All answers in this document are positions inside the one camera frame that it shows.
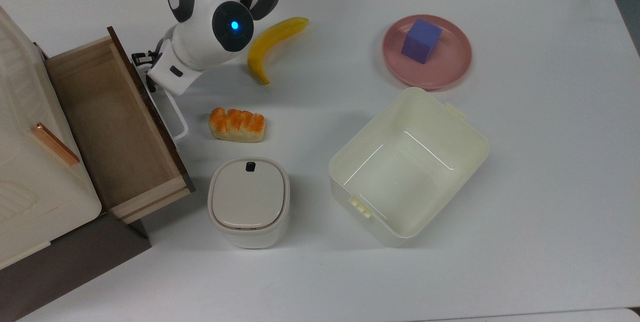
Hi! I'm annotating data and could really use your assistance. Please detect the pink plate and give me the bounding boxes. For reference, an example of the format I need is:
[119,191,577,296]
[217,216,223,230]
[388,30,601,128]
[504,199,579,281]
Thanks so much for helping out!
[381,13,474,91]

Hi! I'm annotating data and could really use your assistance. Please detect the cream open plastic bin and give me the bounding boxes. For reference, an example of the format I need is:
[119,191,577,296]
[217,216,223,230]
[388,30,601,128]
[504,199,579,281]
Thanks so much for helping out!
[328,87,491,248]

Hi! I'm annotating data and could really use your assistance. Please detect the yellow toy banana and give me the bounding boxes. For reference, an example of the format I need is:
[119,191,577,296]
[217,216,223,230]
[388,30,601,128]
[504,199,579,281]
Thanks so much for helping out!
[246,16,310,86]

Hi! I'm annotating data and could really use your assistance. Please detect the small cream lidded trash can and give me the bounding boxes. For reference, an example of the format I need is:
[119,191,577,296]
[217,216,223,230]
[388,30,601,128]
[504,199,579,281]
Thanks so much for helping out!
[207,157,292,250]

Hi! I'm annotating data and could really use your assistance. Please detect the copper door handle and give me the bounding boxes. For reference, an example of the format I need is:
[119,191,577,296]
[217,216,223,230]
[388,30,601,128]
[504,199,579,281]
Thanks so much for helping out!
[32,122,81,167]

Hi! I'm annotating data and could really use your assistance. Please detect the cream plastic box with handles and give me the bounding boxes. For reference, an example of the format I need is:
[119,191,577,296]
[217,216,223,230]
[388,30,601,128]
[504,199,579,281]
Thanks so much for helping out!
[0,4,104,271]

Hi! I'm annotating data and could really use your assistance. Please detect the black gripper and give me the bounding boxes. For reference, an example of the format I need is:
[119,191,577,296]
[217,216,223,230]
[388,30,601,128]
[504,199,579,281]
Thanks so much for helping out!
[131,37,170,70]

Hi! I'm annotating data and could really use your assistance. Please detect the toy bread loaf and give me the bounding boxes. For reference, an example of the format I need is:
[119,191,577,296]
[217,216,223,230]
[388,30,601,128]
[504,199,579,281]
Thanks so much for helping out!
[208,107,267,144]

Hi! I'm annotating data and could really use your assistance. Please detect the dark wood drawer cabinet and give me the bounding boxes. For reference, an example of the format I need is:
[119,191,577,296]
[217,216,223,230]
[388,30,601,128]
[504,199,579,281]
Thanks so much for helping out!
[0,211,153,322]

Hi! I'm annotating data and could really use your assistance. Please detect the wooden drawer with white handle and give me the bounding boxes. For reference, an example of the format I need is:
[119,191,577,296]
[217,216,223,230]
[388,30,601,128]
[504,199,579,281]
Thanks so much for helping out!
[44,25,197,226]

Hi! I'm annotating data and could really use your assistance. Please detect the purple cube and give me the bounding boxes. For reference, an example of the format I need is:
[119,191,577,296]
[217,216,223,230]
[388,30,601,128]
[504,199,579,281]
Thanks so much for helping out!
[400,17,444,65]

